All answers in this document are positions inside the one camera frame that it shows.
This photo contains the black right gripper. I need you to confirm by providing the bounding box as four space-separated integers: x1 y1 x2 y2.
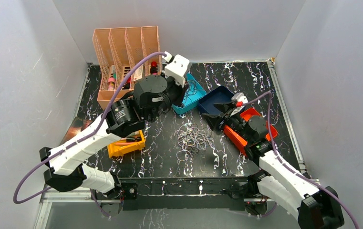
201 101 253 143

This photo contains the dark blue plastic tray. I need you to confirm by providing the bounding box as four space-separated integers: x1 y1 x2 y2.
198 85 234 119

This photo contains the orange plastic tray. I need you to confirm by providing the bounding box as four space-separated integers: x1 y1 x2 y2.
223 108 278 160

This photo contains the teal plastic tray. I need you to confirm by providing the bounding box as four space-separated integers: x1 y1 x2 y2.
172 73 207 115

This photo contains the yellow plastic parts bin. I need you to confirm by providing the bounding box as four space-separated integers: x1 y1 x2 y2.
107 130 145 158

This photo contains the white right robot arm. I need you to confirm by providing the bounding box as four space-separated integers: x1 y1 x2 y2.
202 102 344 229

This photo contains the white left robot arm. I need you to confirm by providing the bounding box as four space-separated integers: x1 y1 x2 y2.
40 75 188 198

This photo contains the small white box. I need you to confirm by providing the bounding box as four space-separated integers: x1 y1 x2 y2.
133 65 145 82

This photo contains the red capped black bottle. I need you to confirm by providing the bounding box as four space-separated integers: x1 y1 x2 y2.
149 61 158 75

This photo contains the pink tape roll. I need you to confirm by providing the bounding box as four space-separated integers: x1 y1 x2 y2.
107 77 115 91

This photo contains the peach plastic file organizer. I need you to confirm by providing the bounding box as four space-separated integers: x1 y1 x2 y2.
93 26 161 109

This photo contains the dark book with sunset cover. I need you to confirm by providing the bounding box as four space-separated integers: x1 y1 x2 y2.
60 117 92 145

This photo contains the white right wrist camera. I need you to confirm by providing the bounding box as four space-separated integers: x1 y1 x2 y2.
230 93 249 116

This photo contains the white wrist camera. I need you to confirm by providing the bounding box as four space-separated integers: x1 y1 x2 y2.
162 52 191 88
230 93 249 116

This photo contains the tangled pile of wires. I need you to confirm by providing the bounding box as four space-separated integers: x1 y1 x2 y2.
173 125 215 162

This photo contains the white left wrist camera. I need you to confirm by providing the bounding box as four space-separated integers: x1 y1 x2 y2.
162 52 191 88

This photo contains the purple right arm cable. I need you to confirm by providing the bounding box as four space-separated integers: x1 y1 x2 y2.
243 91 361 229

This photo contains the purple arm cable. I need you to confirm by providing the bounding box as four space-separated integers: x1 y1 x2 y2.
243 91 361 229
13 52 172 205

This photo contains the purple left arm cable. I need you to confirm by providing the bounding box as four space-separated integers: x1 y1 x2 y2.
13 52 172 205

